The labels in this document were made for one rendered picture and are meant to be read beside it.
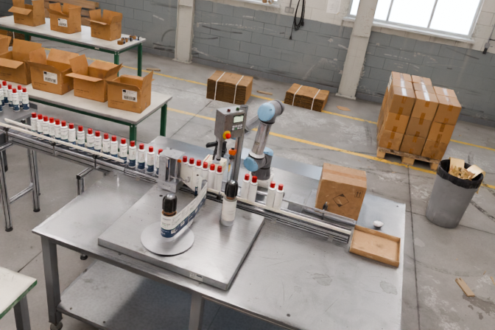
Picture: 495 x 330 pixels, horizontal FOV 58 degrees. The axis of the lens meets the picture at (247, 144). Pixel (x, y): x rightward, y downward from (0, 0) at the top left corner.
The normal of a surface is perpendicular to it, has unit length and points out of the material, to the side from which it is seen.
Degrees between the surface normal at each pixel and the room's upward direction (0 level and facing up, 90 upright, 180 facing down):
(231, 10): 90
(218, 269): 0
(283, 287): 0
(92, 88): 90
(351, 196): 90
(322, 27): 90
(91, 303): 0
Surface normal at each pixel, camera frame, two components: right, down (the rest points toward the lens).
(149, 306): 0.13, -0.89
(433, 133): -0.30, 0.40
